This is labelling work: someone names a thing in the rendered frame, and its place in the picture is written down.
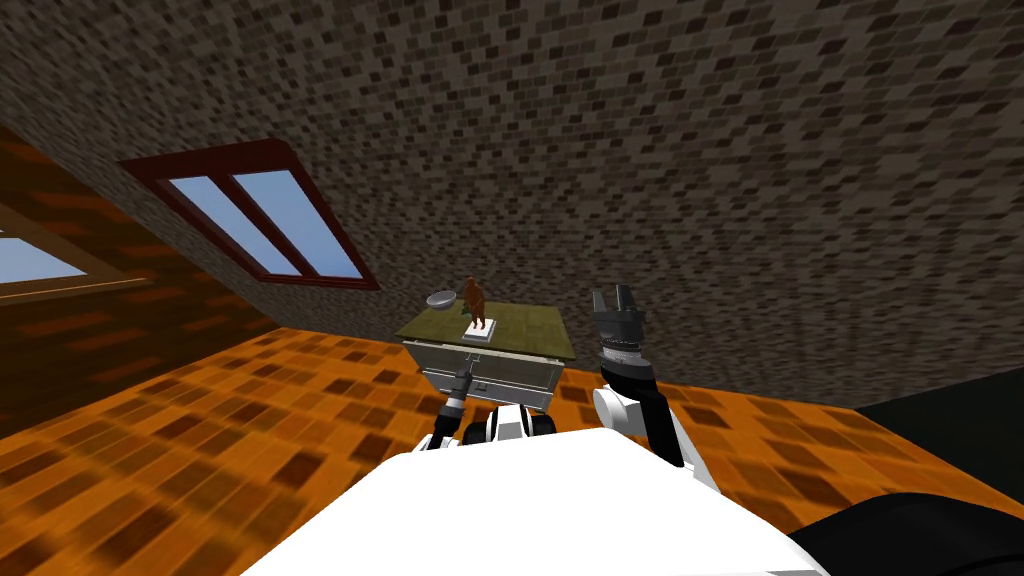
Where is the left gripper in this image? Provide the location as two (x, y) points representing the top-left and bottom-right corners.
(452, 356), (481, 401)

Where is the grey drawer front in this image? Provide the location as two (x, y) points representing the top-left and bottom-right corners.
(420, 369), (560, 413)
(402, 341), (566, 392)

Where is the grey cabinet with olive top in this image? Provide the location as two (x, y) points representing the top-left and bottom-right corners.
(395, 299), (578, 413)

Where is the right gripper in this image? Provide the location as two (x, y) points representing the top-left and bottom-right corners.
(591, 284), (648, 352)

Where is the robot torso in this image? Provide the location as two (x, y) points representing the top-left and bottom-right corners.
(238, 403), (833, 576)

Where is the window with brown wooden frame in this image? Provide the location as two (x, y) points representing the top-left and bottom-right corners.
(0, 199), (155, 310)

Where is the window with dark red frame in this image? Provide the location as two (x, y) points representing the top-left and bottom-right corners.
(119, 137), (382, 293)

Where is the brown figure on white base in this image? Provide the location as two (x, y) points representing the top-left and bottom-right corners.
(461, 276), (498, 345)

